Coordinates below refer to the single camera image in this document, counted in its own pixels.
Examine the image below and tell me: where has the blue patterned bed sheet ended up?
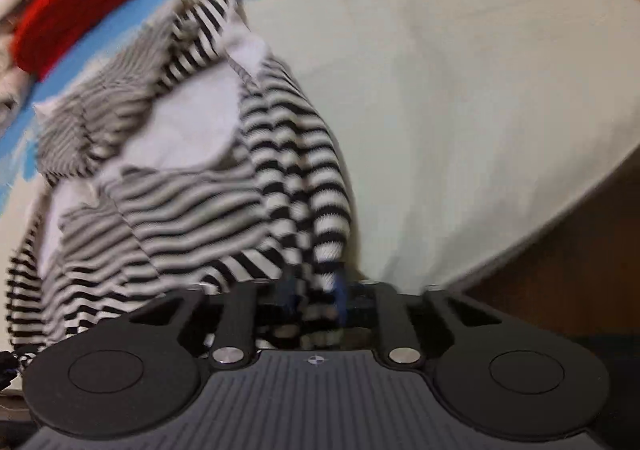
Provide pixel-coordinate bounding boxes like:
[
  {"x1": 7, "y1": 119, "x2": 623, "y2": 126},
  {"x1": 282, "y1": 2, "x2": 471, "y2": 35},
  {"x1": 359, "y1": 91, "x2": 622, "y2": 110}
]
[{"x1": 0, "y1": 0, "x2": 640, "y2": 303}]

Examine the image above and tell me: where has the red knit blanket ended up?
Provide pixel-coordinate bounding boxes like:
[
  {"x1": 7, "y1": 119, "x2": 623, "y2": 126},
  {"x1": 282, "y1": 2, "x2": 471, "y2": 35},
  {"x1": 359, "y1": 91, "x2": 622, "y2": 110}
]
[{"x1": 11, "y1": 0, "x2": 161, "y2": 83}]

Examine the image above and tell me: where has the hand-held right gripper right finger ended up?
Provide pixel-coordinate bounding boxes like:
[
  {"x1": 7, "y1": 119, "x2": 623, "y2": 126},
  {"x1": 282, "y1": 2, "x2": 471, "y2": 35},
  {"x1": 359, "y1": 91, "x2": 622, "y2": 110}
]
[{"x1": 334, "y1": 269, "x2": 503, "y2": 367}]

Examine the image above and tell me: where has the striped hooded sweater white vest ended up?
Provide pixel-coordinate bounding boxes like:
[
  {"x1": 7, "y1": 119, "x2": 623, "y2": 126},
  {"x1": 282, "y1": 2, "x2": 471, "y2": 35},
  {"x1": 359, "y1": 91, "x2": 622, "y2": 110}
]
[{"x1": 5, "y1": 0, "x2": 353, "y2": 366}]

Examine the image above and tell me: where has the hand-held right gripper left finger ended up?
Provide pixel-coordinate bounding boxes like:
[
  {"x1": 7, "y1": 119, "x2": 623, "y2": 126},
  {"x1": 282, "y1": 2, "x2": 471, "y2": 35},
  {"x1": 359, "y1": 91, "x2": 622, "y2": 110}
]
[{"x1": 120, "y1": 275, "x2": 303, "y2": 367}]

